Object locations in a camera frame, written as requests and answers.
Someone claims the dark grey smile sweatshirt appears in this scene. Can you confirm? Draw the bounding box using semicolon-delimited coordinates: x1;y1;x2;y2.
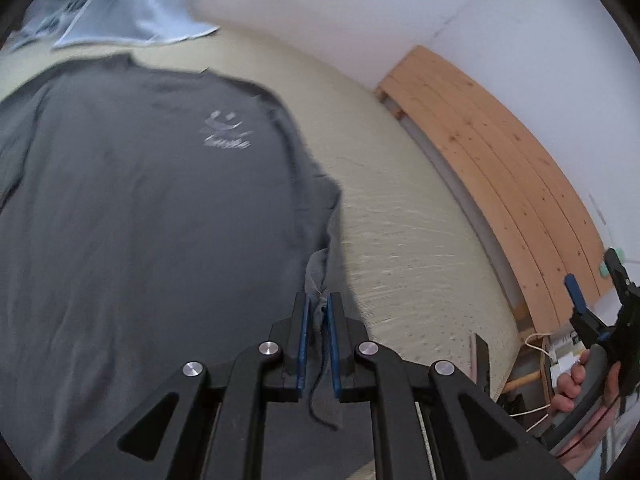
1;53;359;479

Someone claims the person right hand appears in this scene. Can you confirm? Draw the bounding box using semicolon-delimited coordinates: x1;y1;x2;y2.
546;346;624;474

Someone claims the wooden headboard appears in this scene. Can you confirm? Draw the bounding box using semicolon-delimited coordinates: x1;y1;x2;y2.
376;46;612;332

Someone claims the light blue blanket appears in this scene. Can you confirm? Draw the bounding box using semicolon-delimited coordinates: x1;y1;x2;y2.
8;0;219;51

